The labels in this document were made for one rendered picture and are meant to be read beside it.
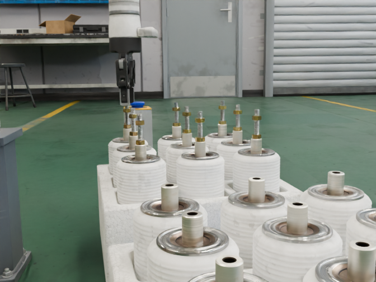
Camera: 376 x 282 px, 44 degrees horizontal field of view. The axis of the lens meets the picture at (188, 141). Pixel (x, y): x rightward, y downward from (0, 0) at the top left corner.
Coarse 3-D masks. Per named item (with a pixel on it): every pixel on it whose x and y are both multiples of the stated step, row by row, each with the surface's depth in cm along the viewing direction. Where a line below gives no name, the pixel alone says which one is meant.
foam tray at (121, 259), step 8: (112, 248) 65; (120, 248) 65; (128, 248) 65; (112, 256) 62; (120, 256) 62; (128, 256) 62; (112, 264) 60; (120, 264) 60; (128, 264) 60; (112, 272) 58; (120, 272) 57; (128, 272) 57; (248, 272) 57; (112, 280) 58; (120, 280) 55; (128, 280) 55; (136, 280) 55
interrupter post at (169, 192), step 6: (162, 186) 59; (168, 186) 58; (174, 186) 58; (162, 192) 59; (168, 192) 58; (174, 192) 58; (162, 198) 59; (168, 198) 58; (174, 198) 58; (162, 204) 59; (168, 204) 58; (174, 204) 59
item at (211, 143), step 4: (208, 140) 115; (212, 140) 114; (216, 140) 114; (220, 140) 113; (208, 144) 115; (212, 144) 114; (216, 144) 113; (208, 148) 115; (212, 148) 114; (216, 148) 114; (216, 152) 114
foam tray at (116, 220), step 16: (112, 176) 106; (112, 192) 93; (224, 192) 94; (288, 192) 91; (112, 208) 83; (128, 208) 83; (208, 208) 86; (112, 224) 83; (128, 224) 83; (208, 224) 87; (112, 240) 83; (128, 240) 84
